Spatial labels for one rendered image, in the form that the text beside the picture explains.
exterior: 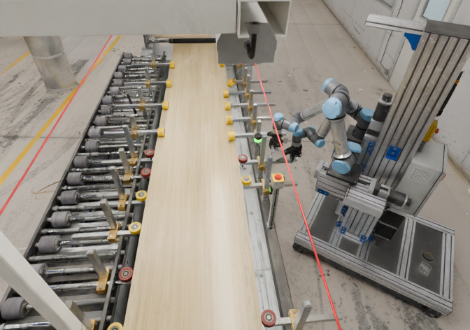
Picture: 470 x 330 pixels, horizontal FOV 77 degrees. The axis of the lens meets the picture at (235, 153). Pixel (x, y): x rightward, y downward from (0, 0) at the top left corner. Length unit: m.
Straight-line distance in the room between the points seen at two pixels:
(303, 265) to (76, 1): 2.78
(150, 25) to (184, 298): 1.55
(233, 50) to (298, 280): 2.49
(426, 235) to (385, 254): 0.50
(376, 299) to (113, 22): 2.88
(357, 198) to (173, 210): 1.30
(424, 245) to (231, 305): 2.04
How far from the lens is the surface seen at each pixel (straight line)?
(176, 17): 0.45
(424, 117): 2.18
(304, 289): 2.88
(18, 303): 2.17
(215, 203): 2.14
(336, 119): 1.92
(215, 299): 1.80
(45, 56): 5.65
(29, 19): 0.51
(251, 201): 2.52
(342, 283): 3.00
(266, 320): 1.77
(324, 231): 2.97
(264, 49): 0.63
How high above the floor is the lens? 2.56
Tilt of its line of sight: 41 degrees down
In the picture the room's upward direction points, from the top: 1 degrees clockwise
